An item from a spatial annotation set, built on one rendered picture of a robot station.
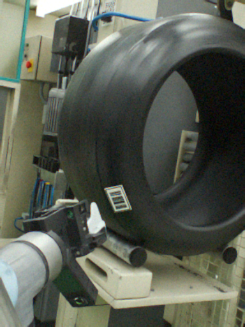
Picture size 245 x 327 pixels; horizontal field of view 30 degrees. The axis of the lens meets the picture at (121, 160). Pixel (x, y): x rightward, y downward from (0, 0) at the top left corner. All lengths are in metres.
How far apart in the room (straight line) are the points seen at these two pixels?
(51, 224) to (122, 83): 0.38
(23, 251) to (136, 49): 0.53
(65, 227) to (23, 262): 0.15
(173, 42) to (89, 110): 0.22
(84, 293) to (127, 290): 0.33
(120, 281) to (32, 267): 0.47
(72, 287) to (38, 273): 0.14
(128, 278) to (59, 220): 0.39
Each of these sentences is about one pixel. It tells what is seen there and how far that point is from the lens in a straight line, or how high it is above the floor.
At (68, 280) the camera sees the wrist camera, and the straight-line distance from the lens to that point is 0.71.
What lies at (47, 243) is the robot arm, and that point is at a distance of 0.63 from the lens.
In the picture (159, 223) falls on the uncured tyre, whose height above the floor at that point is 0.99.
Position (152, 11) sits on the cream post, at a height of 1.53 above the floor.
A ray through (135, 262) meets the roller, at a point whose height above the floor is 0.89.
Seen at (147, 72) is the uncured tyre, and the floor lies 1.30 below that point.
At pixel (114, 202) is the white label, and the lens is 0.96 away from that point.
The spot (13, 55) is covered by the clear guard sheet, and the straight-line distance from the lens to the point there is 1.61.
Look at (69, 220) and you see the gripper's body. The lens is 0.70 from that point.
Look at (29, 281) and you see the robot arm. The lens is 0.57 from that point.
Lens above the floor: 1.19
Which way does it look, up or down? 5 degrees down
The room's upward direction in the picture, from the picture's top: 9 degrees clockwise
